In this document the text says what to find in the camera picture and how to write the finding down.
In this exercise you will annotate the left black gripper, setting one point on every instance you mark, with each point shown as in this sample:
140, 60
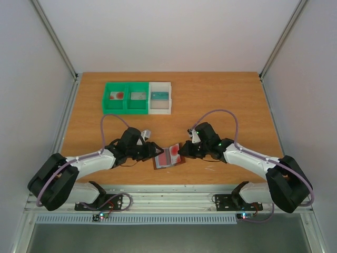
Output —
150, 152

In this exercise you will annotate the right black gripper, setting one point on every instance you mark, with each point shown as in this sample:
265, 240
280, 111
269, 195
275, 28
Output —
191, 148

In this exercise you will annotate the red circle white card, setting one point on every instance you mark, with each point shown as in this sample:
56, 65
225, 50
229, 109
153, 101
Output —
174, 154

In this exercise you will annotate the brown leather card holder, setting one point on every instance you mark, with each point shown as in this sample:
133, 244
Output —
166, 150

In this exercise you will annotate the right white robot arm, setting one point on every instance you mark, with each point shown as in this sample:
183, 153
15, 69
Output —
285, 184

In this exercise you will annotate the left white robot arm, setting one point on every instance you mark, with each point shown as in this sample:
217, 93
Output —
53, 182

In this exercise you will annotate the red card in holder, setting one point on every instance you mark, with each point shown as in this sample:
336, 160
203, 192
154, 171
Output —
163, 160

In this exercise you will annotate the teal card in bin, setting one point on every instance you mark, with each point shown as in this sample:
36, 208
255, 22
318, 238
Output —
159, 95

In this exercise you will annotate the red dotted card in bin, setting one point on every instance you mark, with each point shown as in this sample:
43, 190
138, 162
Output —
116, 95

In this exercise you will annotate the green two-compartment bin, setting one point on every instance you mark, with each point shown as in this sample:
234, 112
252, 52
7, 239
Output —
125, 106

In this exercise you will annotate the white translucent bin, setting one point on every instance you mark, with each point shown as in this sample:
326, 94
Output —
160, 107

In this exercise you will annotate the left green circuit board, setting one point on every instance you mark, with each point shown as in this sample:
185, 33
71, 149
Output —
100, 217

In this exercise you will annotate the green circuit board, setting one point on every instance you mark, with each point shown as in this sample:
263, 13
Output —
245, 216
100, 217

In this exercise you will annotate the right green circuit board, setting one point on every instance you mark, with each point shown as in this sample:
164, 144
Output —
245, 216

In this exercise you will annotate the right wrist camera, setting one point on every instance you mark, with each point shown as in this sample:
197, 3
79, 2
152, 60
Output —
194, 136

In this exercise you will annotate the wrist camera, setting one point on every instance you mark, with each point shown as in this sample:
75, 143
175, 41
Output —
194, 136
146, 134

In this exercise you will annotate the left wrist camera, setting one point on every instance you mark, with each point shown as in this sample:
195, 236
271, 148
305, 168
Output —
146, 134

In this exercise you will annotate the aluminium rail frame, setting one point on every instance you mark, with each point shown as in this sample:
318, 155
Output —
170, 198

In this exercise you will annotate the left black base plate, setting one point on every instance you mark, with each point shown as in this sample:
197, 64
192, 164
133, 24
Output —
102, 203

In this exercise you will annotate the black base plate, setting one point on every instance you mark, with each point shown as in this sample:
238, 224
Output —
102, 203
229, 202

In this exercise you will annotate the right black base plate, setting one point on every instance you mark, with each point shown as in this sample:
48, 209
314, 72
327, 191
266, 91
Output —
229, 202

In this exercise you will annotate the grey slotted cable duct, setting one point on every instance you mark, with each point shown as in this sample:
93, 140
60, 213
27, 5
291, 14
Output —
138, 219

